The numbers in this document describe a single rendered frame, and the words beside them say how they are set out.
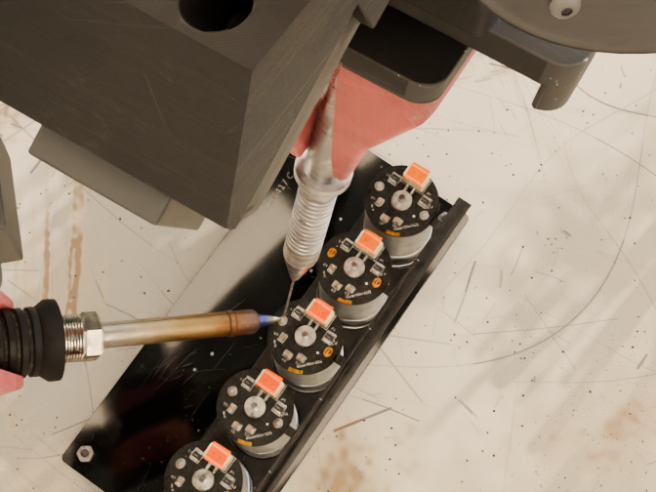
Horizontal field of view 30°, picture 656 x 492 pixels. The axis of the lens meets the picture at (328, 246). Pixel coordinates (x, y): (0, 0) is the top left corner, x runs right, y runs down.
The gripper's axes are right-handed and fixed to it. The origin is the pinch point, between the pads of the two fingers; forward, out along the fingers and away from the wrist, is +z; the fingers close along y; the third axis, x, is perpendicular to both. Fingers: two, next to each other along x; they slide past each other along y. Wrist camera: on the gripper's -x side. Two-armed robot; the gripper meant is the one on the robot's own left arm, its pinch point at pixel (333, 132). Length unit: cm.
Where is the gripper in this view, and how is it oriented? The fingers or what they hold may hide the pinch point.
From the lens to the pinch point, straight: 31.7
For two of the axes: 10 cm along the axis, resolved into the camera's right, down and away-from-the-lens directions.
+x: 4.8, -7.0, 5.3
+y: 8.6, 4.8, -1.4
